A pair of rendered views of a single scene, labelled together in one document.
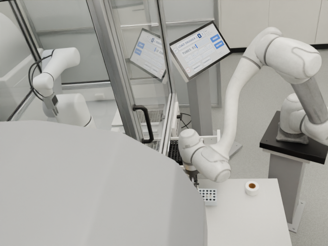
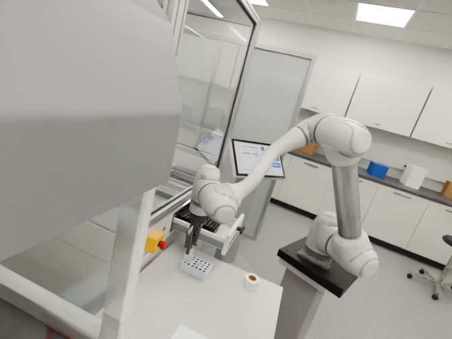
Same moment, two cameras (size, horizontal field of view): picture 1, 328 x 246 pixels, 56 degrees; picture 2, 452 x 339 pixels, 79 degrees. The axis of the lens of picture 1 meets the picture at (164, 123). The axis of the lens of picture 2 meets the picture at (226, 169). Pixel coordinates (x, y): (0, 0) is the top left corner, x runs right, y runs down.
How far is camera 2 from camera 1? 0.61 m
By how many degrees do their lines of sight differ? 22
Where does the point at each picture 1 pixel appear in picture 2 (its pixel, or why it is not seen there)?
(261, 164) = not seen: hidden behind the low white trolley
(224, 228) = (199, 304)
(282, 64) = (331, 132)
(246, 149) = not seen: hidden behind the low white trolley
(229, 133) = (251, 178)
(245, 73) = (291, 138)
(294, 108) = (326, 222)
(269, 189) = (270, 292)
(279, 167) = (289, 291)
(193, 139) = (212, 173)
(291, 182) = (296, 317)
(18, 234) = not seen: outside the picture
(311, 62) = (360, 135)
